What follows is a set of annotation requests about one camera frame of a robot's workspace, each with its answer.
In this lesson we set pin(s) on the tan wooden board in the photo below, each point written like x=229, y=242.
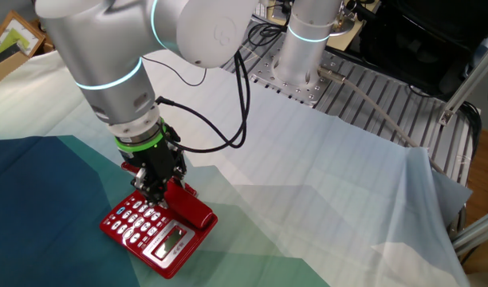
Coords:
x=355, y=42

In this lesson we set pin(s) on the blue green white tablecloth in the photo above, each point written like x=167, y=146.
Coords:
x=327, y=179

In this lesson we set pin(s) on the red telephone base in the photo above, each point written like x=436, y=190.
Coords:
x=156, y=235

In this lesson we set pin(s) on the brown cardboard box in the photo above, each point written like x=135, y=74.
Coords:
x=5, y=68

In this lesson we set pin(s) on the aluminium frame profile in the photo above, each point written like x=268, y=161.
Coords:
x=479, y=231
x=469, y=81

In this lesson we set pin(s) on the large black device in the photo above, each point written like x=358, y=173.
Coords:
x=419, y=40

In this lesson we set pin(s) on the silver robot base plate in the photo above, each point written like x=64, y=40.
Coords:
x=308, y=91

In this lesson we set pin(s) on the red telephone handset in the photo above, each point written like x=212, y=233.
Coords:
x=188, y=205

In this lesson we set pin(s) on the green paper sheet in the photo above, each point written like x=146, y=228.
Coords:
x=14, y=40

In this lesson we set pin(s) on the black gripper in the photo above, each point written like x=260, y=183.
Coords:
x=156, y=163

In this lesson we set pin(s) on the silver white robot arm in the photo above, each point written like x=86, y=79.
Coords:
x=108, y=60

